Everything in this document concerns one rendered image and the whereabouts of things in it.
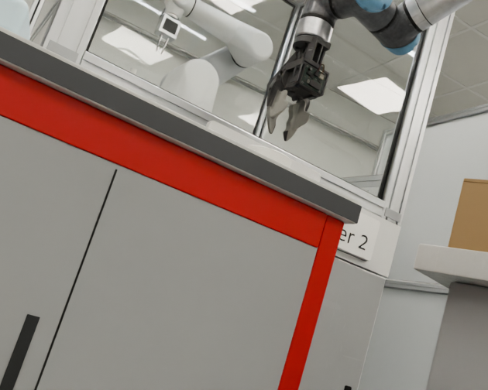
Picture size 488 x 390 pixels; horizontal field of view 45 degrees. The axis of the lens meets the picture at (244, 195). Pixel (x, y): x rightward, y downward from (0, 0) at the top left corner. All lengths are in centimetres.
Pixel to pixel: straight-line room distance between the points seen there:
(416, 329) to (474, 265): 234
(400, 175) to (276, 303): 101
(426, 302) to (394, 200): 160
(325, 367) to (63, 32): 99
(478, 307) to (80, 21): 90
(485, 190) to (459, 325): 20
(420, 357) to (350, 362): 157
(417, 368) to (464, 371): 226
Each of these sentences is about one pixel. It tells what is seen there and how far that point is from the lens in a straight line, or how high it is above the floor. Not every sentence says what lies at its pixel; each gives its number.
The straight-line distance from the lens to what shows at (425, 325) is 316.
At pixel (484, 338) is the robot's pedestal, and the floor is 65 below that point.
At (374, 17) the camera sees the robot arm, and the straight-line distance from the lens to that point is 126.
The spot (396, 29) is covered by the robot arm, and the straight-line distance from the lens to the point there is 131.
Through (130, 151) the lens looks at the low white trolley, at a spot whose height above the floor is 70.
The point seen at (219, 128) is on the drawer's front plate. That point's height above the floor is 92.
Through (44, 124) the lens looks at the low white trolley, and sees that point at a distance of 59.
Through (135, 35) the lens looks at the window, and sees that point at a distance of 131.
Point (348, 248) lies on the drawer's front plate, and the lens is 151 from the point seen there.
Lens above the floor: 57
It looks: 12 degrees up
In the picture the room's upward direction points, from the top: 18 degrees clockwise
